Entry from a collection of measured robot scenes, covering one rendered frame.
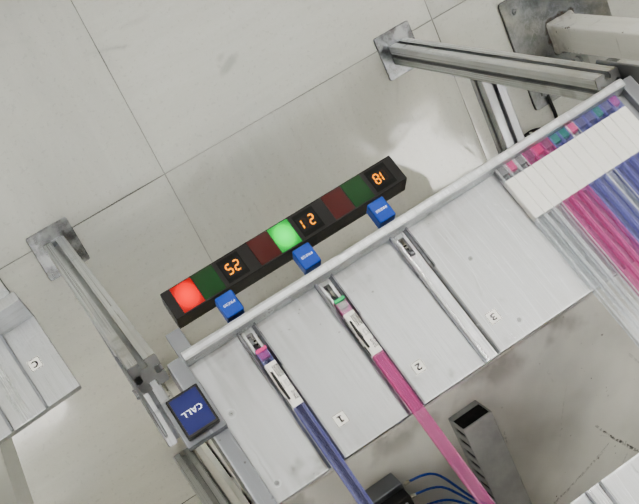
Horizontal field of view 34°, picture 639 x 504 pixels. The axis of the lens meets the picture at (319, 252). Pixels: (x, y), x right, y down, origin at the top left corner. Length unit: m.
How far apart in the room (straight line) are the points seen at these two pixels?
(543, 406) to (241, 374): 0.56
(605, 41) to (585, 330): 0.68
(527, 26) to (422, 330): 1.07
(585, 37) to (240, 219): 0.76
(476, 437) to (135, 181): 0.78
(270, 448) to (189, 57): 0.90
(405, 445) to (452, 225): 0.37
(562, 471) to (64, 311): 0.90
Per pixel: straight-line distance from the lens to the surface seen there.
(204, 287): 1.28
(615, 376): 1.70
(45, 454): 2.05
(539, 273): 1.30
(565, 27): 2.19
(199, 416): 1.18
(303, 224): 1.31
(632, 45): 2.05
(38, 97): 1.87
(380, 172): 1.34
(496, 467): 1.57
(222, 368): 1.24
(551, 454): 1.68
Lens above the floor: 1.83
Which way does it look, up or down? 62 degrees down
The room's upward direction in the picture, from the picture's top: 122 degrees clockwise
